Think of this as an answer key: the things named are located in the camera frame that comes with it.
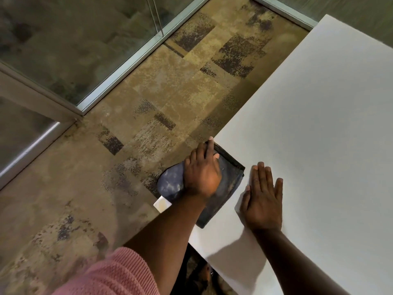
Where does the dark blue dustpan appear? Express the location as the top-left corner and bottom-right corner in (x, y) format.
(157, 141), (246, 229)

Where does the small white block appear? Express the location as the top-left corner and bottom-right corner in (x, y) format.
(153, 196), (172, 213)

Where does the person's right hand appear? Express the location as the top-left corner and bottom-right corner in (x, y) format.
(239, 162), (283, 233)

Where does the person's right forearm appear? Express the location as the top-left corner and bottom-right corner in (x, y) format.
(252, 228), (352, 295)

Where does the pink knit sleeve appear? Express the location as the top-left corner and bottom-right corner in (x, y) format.
(51, 246), (161, 295)

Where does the person's left hand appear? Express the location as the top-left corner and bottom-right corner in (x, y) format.
(184, 136), (222, 201)

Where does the metal glass partition frame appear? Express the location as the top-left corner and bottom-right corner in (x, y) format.
(0, 0), (318, 118)

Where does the frosted glass door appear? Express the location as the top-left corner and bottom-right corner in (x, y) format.
(0, 72), (77, 190)

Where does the person's left forearm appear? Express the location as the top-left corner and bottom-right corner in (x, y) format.
(123, 192), (209, 261)

